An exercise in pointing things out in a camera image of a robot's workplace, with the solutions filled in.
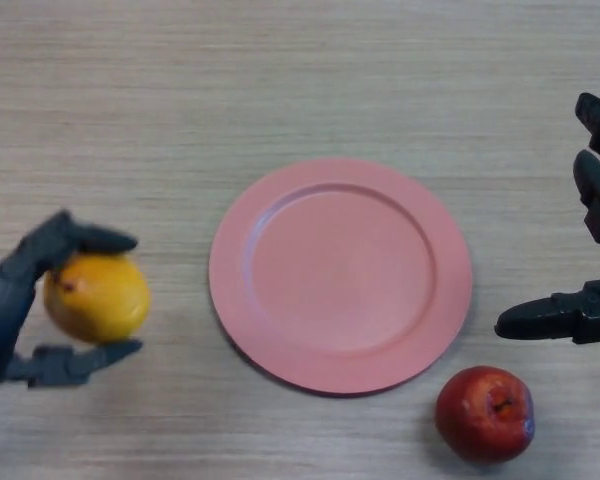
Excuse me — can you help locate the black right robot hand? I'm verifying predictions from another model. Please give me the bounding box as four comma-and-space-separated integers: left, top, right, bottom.
493, 92, 600, 345

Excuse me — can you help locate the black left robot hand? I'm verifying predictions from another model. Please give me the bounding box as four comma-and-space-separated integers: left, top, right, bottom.
0, 210, 145, 401

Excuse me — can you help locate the yellow pear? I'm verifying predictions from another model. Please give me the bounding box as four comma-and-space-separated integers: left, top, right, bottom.
43, 252, 153, 345

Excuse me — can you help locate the pink round plate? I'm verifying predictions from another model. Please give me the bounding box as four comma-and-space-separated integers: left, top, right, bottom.
208, 157, 474, 398

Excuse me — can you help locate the red apple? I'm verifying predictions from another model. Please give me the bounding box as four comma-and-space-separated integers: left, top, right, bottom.
434, 365, 536, 464

